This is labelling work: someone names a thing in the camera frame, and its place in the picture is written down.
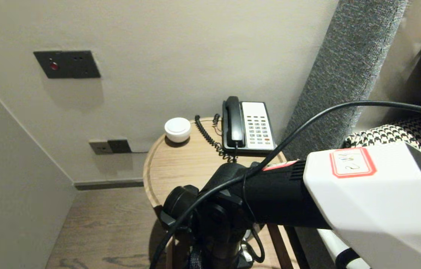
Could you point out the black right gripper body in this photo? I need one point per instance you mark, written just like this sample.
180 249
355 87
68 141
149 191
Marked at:
221 254

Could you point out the dark grey bed base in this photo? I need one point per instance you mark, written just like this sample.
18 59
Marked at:
307 250

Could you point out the round wooden nightstand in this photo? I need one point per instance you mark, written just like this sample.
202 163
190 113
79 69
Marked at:
180 164

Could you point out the white bed sheet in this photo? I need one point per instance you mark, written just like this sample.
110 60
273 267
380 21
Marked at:
330 243

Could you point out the black and white desk telephone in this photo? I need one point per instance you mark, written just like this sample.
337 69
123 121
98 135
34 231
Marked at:
257 127

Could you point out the brown skirting board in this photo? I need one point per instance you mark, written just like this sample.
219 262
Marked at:
109 184

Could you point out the white round puck device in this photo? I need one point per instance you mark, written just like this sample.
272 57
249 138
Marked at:
177 129

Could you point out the black telephone handset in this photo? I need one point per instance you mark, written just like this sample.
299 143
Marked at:
234 122

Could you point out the grey upholstered headboard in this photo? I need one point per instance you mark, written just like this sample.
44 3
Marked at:
344 74

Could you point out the houndstooth black and white pillow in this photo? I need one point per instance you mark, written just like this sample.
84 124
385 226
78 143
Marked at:
419 134

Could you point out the beige upholstered headboard panel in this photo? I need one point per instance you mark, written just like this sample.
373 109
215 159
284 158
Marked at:
401 56

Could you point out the grey wall socket plate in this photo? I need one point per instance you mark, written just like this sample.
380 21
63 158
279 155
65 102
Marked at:
100 147

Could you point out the dark wall switch panel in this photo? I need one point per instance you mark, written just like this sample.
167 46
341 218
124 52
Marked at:
67 65

